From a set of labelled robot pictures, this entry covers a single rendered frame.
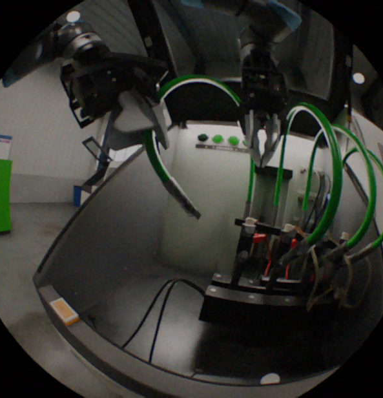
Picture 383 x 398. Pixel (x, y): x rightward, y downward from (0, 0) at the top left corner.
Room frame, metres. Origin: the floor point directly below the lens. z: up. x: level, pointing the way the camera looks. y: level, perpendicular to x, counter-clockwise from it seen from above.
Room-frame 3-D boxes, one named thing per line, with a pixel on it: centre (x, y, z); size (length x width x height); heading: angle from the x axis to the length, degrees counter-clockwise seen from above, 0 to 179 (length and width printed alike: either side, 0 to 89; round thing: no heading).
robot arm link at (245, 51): (0.22, -0.10, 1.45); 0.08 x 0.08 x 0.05
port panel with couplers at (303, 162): (0.45, -0.42, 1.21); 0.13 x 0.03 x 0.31; 72
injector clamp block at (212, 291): (0.24, -0.23, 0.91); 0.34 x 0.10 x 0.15; 72
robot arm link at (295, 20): (0.11, -0.10, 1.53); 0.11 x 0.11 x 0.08; 10
